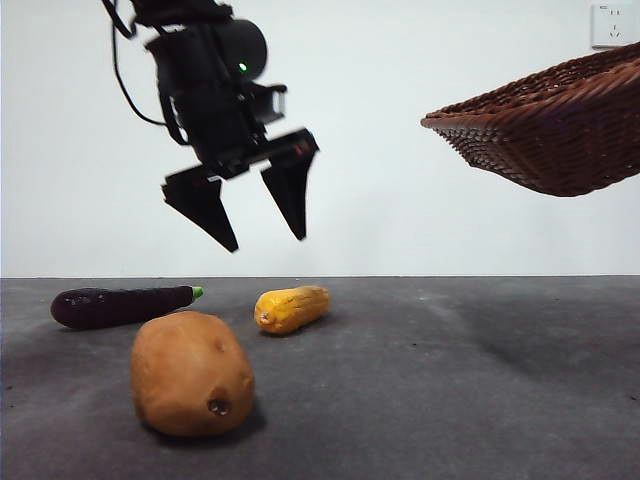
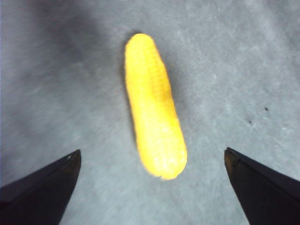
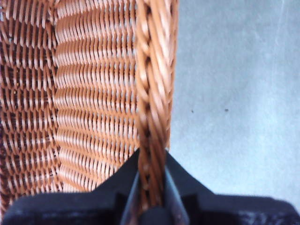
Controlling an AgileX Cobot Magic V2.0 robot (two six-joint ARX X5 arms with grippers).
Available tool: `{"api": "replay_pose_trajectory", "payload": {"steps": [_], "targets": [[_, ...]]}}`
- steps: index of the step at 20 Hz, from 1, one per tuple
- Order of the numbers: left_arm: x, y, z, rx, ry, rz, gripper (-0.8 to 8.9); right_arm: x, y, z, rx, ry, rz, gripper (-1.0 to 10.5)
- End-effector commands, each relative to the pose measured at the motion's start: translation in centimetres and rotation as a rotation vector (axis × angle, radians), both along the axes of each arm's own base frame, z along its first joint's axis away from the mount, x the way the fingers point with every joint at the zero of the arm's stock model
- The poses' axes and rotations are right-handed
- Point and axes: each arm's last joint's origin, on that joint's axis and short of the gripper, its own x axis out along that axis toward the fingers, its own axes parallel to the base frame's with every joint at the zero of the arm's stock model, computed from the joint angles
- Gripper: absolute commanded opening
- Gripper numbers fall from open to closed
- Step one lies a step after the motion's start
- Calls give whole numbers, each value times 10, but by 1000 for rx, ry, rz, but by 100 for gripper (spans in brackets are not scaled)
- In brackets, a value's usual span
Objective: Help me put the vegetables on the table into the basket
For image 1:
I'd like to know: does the brown potato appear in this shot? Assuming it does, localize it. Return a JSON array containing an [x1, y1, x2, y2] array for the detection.
[[130, 309, 256, 438]]

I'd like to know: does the yellow corn cob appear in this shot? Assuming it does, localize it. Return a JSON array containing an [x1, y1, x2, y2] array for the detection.
[[253, 284, 331, 335]]

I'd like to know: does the purple eggplant with green stem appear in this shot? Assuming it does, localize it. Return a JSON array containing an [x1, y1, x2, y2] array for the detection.
[[49, 284, 205, 331]]

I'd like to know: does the brown woven wicker basket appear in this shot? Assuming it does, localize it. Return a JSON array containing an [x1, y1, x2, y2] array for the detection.
[[420, 42, 640, 198]]

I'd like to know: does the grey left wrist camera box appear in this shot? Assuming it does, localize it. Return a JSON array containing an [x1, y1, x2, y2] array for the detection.
[[252, 83, 290, 125]]

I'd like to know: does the white wall socket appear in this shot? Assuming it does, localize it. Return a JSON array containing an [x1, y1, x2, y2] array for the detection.
[[591, 3, 639, 51]]

